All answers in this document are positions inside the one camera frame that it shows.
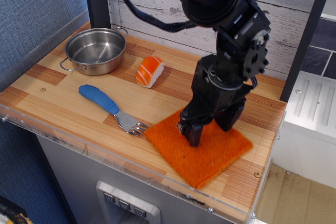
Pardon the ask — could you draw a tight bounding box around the small steel pot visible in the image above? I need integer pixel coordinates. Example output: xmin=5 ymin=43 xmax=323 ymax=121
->
xmin=60 ymin=27 xmax=128 ymax=76

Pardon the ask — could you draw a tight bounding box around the toy salmon sushi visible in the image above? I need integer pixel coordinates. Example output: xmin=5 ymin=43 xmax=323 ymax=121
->
xmin=135 ymin=56 xmax=165 ymax=88

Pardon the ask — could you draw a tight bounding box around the black vertical frame post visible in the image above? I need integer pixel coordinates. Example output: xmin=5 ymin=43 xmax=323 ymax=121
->
xmin=280 ymin=0 xmax=327 ymax=102

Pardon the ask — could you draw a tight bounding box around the blue handled metal fork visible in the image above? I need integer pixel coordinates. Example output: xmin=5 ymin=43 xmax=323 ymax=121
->
xmin=79 ymin=84 xmax=147 ymax=136

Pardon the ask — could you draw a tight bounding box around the silver toy appliance cabinet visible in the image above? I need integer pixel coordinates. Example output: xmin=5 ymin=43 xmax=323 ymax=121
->
xmin=37 ymin=136 xmax=229 ymax=223

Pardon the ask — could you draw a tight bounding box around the silver button panel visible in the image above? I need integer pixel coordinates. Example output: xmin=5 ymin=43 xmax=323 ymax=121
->
xmin=96 ymin=180 xmax=161 ymax=223

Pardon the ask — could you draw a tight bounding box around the clear acrylic table guard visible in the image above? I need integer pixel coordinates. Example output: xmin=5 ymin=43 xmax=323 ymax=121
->
xmin=1 ymin=100 xmax=286 ymax=223

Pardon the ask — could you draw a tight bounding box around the white grooved box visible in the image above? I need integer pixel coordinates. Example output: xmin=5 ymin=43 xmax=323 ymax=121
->
xmin=272 ymin=71 xmax=335 ymax=188

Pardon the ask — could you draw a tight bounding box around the orange knitted cloth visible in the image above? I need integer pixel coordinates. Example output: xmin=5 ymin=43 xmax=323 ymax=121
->
xmin=145 ymin=111 xmax=253 ymax=189

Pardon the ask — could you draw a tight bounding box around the yellow black object corner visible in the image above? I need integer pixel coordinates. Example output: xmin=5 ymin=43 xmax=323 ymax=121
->
xmin=1 ymin=204 xmax=32 ymax=224

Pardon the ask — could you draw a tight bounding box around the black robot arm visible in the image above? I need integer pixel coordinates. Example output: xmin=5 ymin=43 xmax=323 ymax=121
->
xmin=178 ymin=0 xmax=270 ymax=147

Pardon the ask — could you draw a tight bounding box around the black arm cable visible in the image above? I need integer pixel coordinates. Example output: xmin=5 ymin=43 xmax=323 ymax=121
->
xmin=114 ymin=0 xmax=196 ymax=33

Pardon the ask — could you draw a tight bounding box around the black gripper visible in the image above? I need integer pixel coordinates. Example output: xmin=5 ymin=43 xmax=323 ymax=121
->
xmin=177 ymin=55 xmax=254 ymax=147

